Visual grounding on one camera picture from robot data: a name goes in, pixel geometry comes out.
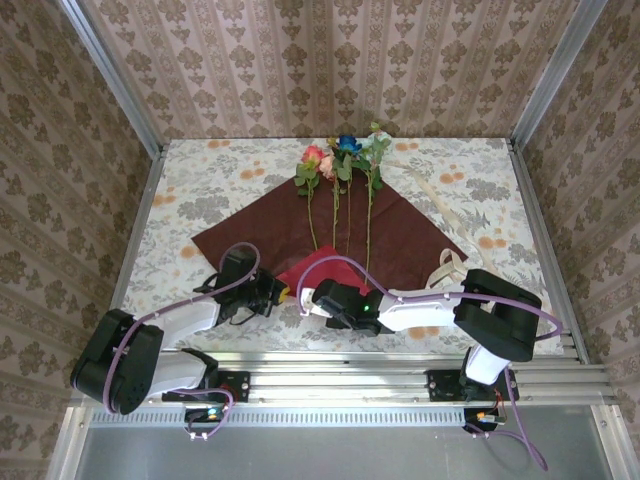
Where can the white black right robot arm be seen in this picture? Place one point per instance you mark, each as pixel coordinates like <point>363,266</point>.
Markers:
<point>500,315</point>

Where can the aluminium frame post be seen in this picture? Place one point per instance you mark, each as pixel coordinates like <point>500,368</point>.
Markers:
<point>560,70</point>
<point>112,75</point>

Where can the peach artificial rose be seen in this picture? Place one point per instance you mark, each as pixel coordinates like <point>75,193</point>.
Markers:
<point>327,166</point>

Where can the blue artificial rose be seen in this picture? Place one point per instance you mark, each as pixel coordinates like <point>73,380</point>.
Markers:
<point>348,145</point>

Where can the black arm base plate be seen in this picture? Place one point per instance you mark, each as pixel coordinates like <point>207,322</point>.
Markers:
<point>240,385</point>
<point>442,385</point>

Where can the aluminium table side rail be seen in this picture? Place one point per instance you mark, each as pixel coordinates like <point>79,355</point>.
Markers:
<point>149,187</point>
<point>532,200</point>

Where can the small black controller board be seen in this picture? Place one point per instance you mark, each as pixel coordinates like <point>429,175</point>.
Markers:
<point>200,416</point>
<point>482,417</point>

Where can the grey metal panel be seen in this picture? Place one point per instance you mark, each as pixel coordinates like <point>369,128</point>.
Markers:
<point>325,455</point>

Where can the pale white artificial flower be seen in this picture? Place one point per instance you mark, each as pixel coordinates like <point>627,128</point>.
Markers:
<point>375,142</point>

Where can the floral print tablecloth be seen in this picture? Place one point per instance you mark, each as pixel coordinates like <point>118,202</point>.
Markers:
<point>225,165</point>

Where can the dark red wrapping paper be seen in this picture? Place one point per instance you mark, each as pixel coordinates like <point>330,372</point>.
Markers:
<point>400,235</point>

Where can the aluminium extrusion rail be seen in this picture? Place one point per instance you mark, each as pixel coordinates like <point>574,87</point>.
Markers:
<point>340,385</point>

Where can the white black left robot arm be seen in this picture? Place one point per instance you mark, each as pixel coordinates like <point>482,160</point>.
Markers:
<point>115,360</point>

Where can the beige ribbon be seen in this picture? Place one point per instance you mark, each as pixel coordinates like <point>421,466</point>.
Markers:
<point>452,220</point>

